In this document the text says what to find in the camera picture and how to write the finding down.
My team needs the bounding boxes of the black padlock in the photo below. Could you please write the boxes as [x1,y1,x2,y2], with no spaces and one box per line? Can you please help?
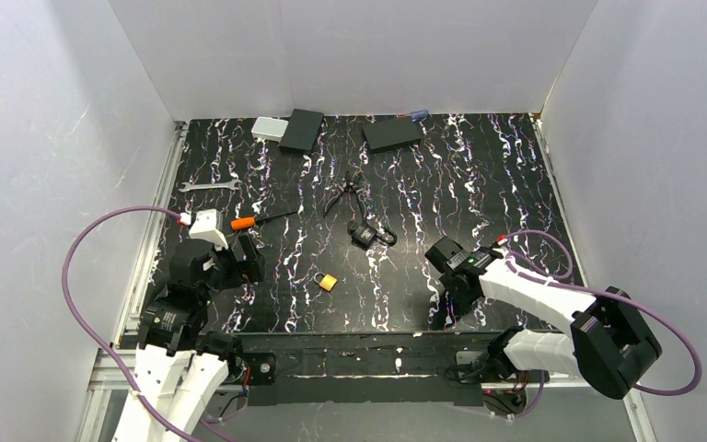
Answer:
[346,221,397,250]

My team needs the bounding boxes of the brass padlock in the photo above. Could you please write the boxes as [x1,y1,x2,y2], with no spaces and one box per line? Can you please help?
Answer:
[312,273,338,292]

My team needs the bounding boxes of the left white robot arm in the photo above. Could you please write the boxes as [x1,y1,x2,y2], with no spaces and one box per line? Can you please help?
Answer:
[113,234,265,441]

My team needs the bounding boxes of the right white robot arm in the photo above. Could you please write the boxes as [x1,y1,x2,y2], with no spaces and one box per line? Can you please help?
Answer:
[425,237,663,399]

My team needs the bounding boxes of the silver open-end wrench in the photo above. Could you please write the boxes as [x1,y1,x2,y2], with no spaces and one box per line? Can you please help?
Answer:
[178,179,241,193]

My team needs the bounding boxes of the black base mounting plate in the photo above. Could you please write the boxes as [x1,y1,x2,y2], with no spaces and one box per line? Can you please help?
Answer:
[185,331,551,409]

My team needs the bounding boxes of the white rectangular box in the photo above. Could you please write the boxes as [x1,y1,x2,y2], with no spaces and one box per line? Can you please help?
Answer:
[251,116,289,142]

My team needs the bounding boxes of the black box right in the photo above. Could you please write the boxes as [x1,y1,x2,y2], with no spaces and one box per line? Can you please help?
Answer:
[363,118,423,154]

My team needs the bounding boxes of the black box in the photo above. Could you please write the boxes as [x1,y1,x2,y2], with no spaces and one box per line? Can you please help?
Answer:
[279,109,324,154]
[363,118,423,154]

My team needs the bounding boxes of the black box left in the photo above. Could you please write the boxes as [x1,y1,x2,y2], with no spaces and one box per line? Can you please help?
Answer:
[279,109,324,154]

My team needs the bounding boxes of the blue transparent small item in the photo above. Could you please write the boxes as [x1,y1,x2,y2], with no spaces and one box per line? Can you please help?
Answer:
[399,110,429,122]

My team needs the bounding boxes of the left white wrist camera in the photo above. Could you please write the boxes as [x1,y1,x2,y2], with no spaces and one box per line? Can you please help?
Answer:
[179,209,229,250]

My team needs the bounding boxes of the orange handled screwdriver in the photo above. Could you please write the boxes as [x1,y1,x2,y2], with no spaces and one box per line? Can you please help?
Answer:
[229,210,297,231]

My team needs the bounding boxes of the black handled pliers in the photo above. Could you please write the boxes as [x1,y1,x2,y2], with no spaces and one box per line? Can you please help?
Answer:
[322,170,369,220]

